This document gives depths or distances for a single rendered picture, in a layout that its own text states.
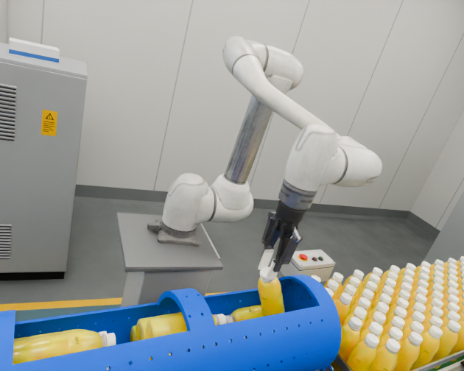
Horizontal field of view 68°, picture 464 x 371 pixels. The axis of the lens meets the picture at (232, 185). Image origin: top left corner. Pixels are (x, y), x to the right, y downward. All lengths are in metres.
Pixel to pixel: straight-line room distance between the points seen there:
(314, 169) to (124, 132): 2.90
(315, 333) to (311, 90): 3.40
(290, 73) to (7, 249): 2.04
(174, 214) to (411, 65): 4.10
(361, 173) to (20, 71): 1.78
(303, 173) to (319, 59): 3.35
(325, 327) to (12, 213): 1.97
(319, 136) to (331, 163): 0.07
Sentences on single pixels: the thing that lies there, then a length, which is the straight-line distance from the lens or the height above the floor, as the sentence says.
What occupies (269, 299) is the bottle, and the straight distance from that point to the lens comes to 1.08.
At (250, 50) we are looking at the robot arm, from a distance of 1.24.
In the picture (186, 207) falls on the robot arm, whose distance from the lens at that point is 1.40.
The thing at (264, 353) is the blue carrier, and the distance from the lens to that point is 0.95.
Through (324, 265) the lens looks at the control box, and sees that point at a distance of 1.54.
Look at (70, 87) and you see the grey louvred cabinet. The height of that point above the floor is 1.37.
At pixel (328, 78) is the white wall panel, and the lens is 4.27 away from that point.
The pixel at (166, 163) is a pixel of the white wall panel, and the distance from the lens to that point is 3.77.
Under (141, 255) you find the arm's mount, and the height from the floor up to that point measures 1.02.
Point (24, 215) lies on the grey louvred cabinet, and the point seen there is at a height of 0.54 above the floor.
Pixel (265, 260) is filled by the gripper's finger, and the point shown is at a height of 1.29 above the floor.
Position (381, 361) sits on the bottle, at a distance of 1.34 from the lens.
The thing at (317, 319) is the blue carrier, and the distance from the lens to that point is 1.06.
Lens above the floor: 1.83
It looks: 22 degrees down
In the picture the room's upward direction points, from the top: 17 degrees clockwise
